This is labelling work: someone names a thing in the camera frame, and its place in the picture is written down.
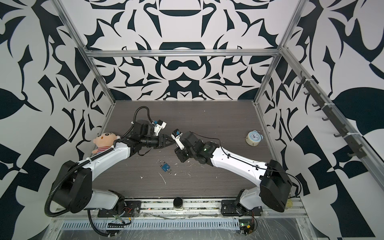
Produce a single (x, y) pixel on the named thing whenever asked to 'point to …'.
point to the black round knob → (177, 202)
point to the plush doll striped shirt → (104, 141)
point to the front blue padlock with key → (165, 167)
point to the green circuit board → (246, 226)
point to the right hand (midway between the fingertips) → (177, 149)
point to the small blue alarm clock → (253, 138)
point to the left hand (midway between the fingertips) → (176, 140)
